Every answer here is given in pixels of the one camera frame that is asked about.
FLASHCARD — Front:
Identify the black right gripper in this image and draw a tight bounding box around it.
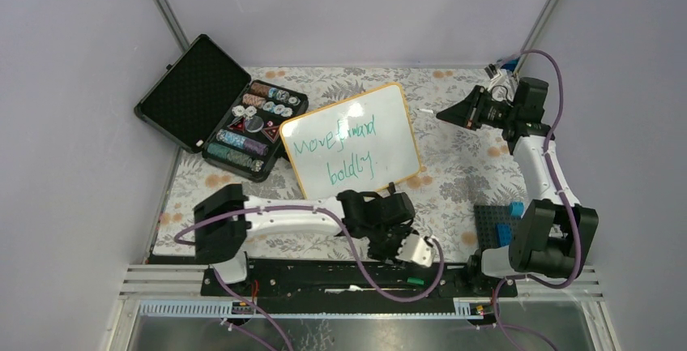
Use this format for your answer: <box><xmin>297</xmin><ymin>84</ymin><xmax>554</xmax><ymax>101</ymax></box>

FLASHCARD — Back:
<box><xmin>436</xmin><ymin>85</ymin><xmax>518</xmax><ymax>131</ymax></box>

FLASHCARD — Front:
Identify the yellow framed whiteboard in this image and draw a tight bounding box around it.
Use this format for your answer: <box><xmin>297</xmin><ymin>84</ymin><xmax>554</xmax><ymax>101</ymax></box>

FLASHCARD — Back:
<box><xmin>279</xmin><ymin>83</ymin><xmax>421</xmax><ymax>199</ymax></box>

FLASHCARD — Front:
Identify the green marker cap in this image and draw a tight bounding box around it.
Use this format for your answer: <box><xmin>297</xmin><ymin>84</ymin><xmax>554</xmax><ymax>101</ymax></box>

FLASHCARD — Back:
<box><xmin>407</xmin><ymin>277</ymin><xmax>425</xmax><ymax>286</ymax></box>

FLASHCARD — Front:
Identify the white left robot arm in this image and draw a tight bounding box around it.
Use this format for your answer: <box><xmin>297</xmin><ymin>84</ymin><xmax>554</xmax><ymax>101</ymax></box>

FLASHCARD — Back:
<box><xmin>191</xmin><ymin>184</ymin><xmax>433</xmax><ymax>268</ymax></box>

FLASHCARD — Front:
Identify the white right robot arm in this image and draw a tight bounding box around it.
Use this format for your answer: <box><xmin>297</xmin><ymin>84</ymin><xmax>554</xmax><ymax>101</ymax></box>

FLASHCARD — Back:
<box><xmin>436</xmin><ymin>77</ymin><xmax>599</xmax><ymax>296</ymax></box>

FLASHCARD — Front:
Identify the grey lego baseplate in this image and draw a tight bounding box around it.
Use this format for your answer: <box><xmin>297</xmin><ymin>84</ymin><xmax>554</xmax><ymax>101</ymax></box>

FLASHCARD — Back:
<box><xmin>473</xmin><ymin>205</ymin><xmax>524</xmax><ymax>250</ymax></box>

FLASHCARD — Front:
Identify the light blue lego brick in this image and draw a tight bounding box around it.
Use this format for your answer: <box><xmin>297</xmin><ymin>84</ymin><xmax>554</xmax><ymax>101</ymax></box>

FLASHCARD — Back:
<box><xmin>509</xmin><ymin>201</ymin><xmax>525</xmax><ymax>218</ymax></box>

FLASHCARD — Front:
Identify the black poker chip case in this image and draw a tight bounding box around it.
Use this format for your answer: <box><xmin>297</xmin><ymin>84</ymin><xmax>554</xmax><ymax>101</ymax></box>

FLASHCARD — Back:
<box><xmin>134</xmin><ymin>34</ymin><xmax>309</xmax><ymax>182</ymax></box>

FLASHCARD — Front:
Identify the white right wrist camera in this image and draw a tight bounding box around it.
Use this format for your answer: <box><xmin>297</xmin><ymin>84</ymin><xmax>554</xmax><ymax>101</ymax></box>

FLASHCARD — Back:
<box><xmin>484</xmin><ymin>63</ymin><xmax>516</xmax><ymax>88</ymax></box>

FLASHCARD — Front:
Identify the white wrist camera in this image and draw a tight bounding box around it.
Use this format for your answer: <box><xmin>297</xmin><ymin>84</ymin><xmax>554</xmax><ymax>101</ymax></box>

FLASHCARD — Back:
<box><xmin>484</xmin><ymin>63</ymin><xmax>516</xmax><ymax>88</ymax></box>
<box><xmin>396</xmin><ymin>233</ymin><xmax>433</xmax><ymax>268</ymax></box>

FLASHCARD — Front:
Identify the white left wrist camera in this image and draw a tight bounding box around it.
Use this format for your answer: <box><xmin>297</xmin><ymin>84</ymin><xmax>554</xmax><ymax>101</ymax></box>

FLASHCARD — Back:
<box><xmin>396</xmin><ymin>233</ymin><xmax>433</xmax><ymax>268</ymax></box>

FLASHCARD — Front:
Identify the blue corner bracket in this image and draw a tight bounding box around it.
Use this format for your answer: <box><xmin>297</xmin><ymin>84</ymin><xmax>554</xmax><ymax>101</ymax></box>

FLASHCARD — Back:
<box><xmin>500</xmin><ymin>58</ymin><xmax>519</xmax><ymax>71</ymax></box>

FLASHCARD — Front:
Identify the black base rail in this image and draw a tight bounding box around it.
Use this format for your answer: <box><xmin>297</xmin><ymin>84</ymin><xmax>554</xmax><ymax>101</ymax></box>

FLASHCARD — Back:
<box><xmin>227</xmin><ymin>259</ymin><xmax>518</xmax><ymax>314</ymax></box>

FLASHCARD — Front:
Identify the white slotted cable duct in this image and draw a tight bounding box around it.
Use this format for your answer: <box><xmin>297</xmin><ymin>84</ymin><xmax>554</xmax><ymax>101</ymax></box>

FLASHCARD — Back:
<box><xmin>139</xmin><ymin>294</ymin><xmax>483</xmax><ymax>320</ymax></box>

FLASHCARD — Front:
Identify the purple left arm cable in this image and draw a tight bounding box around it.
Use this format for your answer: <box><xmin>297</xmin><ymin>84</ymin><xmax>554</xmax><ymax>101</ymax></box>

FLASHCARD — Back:
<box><xmin>173</xmin><ymin>204</ymin><xmax>446</xmax><ymax>351</ymax></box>

